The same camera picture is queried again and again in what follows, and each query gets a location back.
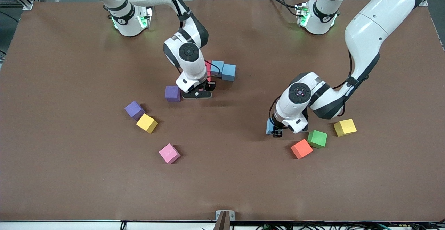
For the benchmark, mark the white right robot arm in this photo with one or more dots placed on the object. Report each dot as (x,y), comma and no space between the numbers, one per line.
(194,70)

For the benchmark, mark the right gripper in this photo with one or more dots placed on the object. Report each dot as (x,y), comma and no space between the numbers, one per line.
(209,83)

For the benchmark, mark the orange foam block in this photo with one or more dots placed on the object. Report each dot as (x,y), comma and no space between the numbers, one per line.
(301,148)

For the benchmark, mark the blue foam block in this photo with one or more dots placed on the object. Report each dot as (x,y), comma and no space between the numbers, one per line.
(269,126)
(228,72)
(219,66)

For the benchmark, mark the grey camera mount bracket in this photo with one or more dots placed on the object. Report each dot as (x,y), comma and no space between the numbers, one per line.
(218,215)

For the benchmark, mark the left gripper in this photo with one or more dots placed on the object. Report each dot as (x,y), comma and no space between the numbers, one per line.
(277,131)

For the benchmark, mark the white table edge strip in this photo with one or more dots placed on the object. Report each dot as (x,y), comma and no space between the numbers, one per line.
(69,226)

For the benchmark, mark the yellow foam block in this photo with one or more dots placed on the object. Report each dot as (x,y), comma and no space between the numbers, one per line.
(345,127)
(146,123)

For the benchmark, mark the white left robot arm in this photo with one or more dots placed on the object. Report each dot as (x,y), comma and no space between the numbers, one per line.
(368,25)

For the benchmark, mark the brown table cover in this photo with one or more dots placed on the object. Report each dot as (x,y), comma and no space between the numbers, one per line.
(243,181)

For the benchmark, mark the green foam block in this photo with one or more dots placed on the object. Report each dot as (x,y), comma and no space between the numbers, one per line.
(317,139)

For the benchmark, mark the red foam block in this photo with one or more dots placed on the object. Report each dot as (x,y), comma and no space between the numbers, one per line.
(208,65)
(209,75)

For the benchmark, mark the purple foam block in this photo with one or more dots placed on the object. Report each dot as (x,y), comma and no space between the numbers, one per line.
(172,93)
(134,110)

